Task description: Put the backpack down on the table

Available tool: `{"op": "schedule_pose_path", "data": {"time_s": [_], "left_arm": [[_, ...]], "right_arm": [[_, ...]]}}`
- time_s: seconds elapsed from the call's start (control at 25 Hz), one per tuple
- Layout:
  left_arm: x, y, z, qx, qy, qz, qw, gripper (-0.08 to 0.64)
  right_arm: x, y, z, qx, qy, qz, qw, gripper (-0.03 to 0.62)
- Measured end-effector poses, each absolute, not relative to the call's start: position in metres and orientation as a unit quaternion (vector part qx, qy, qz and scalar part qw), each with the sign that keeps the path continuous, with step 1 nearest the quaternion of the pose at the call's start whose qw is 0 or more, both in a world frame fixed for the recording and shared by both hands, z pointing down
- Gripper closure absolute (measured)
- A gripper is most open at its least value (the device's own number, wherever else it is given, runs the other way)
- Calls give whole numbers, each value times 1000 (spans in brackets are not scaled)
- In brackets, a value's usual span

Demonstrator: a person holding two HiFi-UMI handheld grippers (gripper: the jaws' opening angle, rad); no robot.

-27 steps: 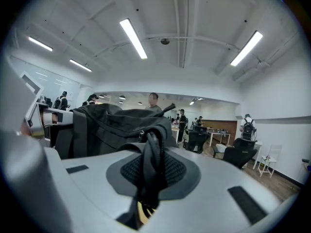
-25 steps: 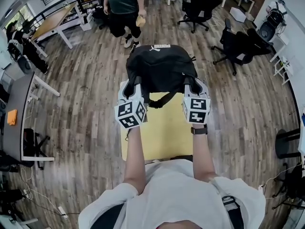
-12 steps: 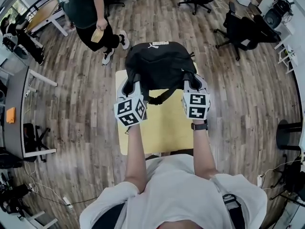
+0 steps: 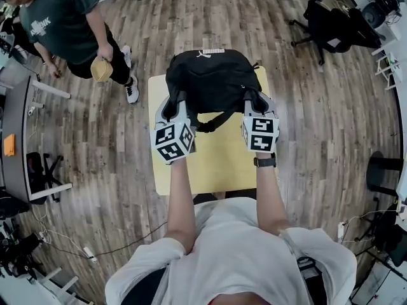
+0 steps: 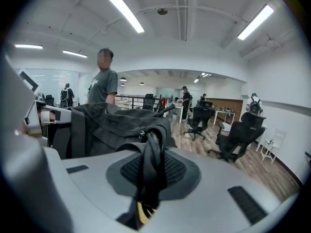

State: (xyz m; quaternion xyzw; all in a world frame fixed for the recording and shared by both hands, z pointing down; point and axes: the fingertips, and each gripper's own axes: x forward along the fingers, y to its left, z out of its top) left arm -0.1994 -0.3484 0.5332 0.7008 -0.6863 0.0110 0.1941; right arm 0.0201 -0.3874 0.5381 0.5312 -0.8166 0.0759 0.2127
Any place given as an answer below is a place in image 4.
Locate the black wristwatch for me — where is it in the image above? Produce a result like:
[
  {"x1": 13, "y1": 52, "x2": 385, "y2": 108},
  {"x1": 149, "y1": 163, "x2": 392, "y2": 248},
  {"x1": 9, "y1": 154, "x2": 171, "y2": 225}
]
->
[{"x1": 253, "y1": 153, "x2": 277, "y2": 168}]

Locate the white rack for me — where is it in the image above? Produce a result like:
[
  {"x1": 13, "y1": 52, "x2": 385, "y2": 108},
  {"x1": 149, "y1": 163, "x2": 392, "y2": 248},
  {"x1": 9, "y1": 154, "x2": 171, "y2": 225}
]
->
[{"x1": 371, "y1": 51, "x2": 402, "y2": 90}]

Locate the person's right forearm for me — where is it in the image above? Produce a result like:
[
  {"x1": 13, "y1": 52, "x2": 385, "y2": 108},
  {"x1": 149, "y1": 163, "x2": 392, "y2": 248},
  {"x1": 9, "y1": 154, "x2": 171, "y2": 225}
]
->
[{"x1": 253, "y1": 151, "x2": 291, "y2": 235}]

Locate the person's left forearm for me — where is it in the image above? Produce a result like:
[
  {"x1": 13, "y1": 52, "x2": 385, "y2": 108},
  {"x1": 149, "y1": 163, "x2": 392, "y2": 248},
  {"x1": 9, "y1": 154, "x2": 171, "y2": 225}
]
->
[{"x1": 164, "y1": 157, "x2": 197, "y2": 254}]

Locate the tan woven container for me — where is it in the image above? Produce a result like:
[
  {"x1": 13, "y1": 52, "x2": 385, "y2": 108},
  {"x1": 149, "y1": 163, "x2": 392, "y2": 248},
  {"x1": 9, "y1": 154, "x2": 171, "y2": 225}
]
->
[{"x1": 90, "y1": 57, "x2": 113, "y2": 83}]

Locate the white table frame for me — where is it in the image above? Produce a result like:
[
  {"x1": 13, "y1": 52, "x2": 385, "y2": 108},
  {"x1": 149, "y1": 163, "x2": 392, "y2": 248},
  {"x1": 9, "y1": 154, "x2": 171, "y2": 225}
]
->
[{"x1": 31, "y1": 267, "x2": 79, "y2": 302}]

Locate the orange cloth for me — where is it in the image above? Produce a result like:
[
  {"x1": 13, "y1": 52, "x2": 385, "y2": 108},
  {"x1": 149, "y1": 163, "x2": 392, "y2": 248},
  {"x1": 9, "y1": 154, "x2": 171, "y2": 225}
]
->
[{"x1": 3, "y1": 134, "x2": 17, "y2": 156}]

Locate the black backpack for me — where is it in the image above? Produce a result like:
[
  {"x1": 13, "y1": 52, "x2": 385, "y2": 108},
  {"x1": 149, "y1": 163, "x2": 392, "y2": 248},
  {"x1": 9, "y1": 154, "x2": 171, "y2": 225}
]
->
[{"x1": 165, "y1": 48, "x2": 263, "y2": 134}]

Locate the person's white shirt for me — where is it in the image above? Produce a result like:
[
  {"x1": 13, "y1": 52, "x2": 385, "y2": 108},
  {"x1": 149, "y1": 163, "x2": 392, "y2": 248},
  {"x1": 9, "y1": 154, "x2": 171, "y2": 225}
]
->
[{"x1": 104, "y1": 197, "x2": 359, "y2": 305}]

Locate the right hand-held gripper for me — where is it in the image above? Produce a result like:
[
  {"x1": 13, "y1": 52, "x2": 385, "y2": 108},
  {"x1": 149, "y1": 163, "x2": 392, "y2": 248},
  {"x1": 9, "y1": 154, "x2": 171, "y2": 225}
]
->
[{"x1": 241, "y1": 93, "x2": 281, "y2": 154}]

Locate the grey desk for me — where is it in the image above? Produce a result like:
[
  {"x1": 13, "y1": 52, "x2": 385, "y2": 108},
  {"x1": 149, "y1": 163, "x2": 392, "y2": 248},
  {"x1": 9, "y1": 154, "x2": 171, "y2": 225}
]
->
[{"x1": 1, "y1": 76, "x2": 72, "y2": 205}]

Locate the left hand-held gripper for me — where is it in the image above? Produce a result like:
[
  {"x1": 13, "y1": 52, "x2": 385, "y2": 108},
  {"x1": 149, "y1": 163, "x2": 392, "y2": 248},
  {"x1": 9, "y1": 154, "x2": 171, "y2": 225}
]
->
[{"x1": 149, "y1": 94, "x2": 197, "y2": 166}]

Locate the black round stool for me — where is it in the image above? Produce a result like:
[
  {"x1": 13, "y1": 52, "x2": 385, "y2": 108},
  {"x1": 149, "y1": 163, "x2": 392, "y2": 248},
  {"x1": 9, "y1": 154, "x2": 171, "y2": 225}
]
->
[{"x1": 365, "y1": 151, "x2": 405, "y2": 200}]

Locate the yellow table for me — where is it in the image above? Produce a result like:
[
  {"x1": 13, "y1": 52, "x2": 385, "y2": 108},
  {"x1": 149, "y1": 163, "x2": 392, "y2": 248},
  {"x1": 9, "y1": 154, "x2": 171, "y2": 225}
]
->
[{"x1": 148, "y1": 65, "x2": 279, "y2": 196}]

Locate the black round device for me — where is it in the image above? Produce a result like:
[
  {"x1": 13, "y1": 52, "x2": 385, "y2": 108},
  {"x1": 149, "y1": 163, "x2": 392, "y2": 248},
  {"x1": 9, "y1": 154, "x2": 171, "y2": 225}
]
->
[{"x1": 362, "y1": 1, "x2": 386, "y2": 29}]

